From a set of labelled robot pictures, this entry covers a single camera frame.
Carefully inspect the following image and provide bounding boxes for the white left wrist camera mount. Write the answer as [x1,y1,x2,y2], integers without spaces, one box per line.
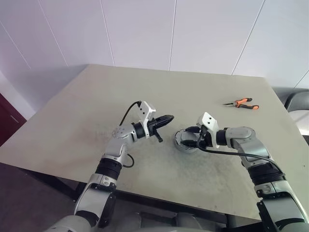
[138,101,157,140]

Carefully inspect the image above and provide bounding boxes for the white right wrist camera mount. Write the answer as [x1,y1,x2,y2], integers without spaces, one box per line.
[197,112,220,148]

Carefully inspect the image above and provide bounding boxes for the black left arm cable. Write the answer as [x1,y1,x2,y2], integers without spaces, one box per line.
[120,101,135,168]

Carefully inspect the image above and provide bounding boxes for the black plastic chair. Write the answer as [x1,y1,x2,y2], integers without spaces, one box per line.
[272,86,309,112]

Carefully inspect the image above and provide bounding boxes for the black table leg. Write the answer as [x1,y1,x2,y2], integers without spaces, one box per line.
[225,214,241,229]

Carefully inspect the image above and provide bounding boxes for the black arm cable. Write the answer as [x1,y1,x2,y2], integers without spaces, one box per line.
[120,101,135,168]
[197,125,284,176]

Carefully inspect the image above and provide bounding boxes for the round motor lid circuit board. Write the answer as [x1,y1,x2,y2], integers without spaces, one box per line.
[174,129,201,145]

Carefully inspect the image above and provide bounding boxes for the grey rounded shape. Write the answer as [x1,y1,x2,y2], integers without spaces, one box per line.
[177,212,202,232]

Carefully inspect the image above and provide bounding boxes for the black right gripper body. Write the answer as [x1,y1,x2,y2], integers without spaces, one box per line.
[190,125,210,148]

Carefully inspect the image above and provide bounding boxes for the orange black pliers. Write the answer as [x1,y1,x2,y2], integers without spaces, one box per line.
[222,97,260,111]

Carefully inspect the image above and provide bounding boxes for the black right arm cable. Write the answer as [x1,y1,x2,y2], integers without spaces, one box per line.
[197,125,284,176]

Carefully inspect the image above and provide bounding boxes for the brown wooden door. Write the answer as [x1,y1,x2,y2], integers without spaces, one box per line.
[0,93,28,147]

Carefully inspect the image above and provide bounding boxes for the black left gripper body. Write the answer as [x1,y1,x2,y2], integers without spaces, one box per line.
[145,117,164,144]

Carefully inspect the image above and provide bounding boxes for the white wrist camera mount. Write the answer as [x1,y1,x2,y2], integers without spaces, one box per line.
[138,101,157,140]
[197,112,220,148]

